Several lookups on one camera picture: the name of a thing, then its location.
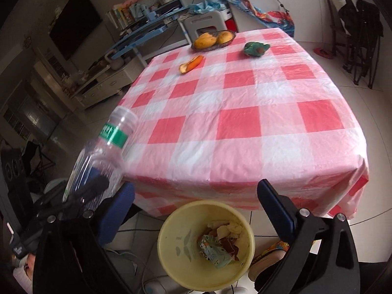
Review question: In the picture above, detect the broken bread piece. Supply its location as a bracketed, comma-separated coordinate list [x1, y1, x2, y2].
[179, 55, 204, 74]

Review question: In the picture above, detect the blue green milk carton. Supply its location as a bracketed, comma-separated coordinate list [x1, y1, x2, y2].
[197, 234, 233, 269]

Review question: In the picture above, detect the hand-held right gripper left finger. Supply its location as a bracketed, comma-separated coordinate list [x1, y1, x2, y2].
[34, 182, 135, 294]

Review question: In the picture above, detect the white cable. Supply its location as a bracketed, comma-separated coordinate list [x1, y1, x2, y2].
[107, 248, 160, 285]

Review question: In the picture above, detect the dark glass cabinet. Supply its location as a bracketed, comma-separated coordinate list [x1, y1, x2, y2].
[0, 76, 62, 141]

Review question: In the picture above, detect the clear plastic bottle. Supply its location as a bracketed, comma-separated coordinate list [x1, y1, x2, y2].
[63, 107, 139, 212]

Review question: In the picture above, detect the blue study desk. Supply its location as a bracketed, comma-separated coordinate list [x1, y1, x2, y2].
[110, 6, 192, 68]

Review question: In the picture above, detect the cream television cabinet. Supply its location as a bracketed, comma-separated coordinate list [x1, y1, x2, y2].
[69, 58, 147, 111]

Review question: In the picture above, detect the pink checked tablecloth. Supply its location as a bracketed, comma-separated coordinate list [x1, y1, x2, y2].
[118, 27, 369, 219]

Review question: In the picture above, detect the person's left hand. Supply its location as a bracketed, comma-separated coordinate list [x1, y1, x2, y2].
[14, 253, 35, 284]

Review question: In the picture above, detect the light blue chair seat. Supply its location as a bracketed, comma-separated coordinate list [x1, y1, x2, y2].
[43, 178, 74, 196]

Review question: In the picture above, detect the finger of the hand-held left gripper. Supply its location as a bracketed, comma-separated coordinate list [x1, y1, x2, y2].
[37, 174, 110, 221]

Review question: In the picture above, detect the red slipper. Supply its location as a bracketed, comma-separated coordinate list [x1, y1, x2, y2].
[313, 47, 335, 58]

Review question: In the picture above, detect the white crumpled tissue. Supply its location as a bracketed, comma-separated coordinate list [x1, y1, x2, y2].
[208, 220, 231, 237]

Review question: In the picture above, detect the row of books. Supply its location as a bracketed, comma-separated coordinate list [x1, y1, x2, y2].
[107, 4, 147, 28]

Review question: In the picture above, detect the black television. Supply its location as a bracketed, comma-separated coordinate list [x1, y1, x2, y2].
[49, 0, 103, 61]

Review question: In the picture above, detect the metal fruit basket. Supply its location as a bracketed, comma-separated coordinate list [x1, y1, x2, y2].
[191, 30, 237, 52]

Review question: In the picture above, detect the yellow plastic bin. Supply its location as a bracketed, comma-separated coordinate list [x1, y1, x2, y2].
[157, 200, 256, 291]

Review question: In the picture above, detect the patterned slipper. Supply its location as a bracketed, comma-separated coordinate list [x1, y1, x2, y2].
[248, 240, 291, 282]

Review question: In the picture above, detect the chair with dark clothes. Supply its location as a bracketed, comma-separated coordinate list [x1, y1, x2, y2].
[338, 0, 383, 89]

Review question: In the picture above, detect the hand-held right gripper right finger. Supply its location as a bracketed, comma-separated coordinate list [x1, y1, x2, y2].
[256, 178, 360, 294]

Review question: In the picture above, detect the black speaker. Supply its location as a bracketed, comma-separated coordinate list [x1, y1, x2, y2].
[0, 147, 33, 218]

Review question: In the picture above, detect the blue plastic bag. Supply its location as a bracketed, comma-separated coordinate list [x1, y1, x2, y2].
[188, 0, 227, 14]

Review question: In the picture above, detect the green crumpled packet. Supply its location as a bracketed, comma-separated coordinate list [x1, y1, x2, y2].
[244, 42, 270, 57]

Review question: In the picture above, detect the white plastic stool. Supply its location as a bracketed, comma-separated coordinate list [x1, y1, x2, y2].
[183, 10, 233, 45]

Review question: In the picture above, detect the red snack packet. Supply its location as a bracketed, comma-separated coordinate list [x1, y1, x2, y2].
[220, 236, 242, 261]

